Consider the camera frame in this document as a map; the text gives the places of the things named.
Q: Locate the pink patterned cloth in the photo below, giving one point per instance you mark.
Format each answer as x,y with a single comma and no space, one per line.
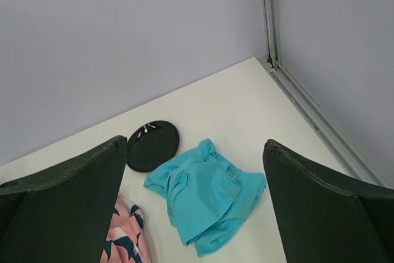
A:
125,240

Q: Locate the black round plate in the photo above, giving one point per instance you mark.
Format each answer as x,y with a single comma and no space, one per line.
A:
151,145

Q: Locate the right aluminium frame post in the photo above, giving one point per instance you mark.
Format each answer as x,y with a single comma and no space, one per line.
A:
271,12

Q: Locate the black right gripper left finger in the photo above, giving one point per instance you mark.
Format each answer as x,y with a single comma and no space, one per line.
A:
63,213

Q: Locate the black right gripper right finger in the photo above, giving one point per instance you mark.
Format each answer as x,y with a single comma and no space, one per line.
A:
324,215

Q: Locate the right aluminium table rail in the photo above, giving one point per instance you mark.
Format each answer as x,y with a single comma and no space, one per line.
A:
348,157

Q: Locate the teal cloth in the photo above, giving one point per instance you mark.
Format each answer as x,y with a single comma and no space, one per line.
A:
207,197

